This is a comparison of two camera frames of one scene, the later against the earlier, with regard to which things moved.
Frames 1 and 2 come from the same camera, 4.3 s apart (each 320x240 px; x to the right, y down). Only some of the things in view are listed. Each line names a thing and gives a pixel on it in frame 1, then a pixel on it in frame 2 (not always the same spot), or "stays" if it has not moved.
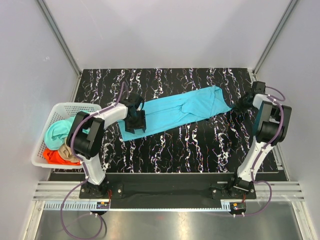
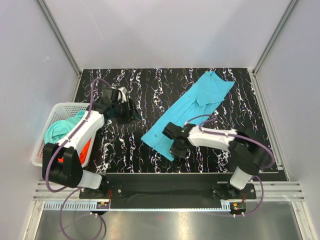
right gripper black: (243, 102) → (176, 149)
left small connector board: (101, 205) stays
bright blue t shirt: (165, 114) → (198, 104)
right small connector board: (237, 207) stays
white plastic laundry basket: (59, 111) stays
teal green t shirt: (56, 132) stays
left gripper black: (136, 122) → (131, 110)
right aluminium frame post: (274, 36) stays
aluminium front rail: (65, 196) stays
